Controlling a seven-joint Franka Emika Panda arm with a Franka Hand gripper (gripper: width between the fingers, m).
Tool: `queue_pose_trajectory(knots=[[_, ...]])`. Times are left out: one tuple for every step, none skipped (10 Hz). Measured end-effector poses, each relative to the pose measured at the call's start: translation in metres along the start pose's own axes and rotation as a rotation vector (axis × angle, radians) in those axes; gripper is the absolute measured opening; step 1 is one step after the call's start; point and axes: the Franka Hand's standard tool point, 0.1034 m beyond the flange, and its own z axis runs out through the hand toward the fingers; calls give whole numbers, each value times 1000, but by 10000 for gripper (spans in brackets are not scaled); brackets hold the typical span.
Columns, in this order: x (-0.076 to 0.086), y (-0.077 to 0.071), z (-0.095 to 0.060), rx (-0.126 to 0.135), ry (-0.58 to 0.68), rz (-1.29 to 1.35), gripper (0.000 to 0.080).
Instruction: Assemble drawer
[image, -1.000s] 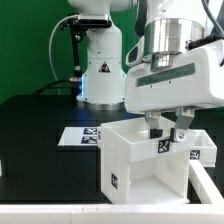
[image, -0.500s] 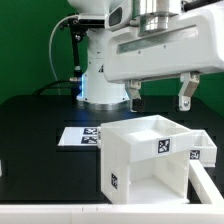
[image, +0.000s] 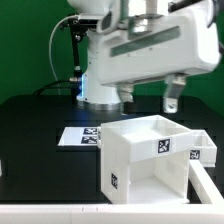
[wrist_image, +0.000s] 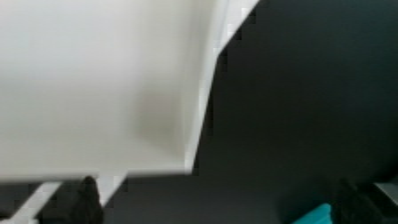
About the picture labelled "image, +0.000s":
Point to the white L-shaped border wall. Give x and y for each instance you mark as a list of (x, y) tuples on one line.
[(210, 211)]

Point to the white marker sheet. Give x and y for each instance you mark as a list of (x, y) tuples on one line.
[(78, 136)]

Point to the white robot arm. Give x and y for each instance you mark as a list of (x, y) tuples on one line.
[(137, 18)]

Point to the white drawer with knob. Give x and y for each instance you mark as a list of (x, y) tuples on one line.
[(99, 138)]

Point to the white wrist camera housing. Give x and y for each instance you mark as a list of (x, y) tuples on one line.
[(108, 23)]

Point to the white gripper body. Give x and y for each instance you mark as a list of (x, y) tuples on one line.
[(181, 42)]

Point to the white drawer cabinet frame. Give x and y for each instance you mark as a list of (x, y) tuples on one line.
[(145, 161)]

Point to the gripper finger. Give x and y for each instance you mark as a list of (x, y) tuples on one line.
[(175, 84), (125, 91)]

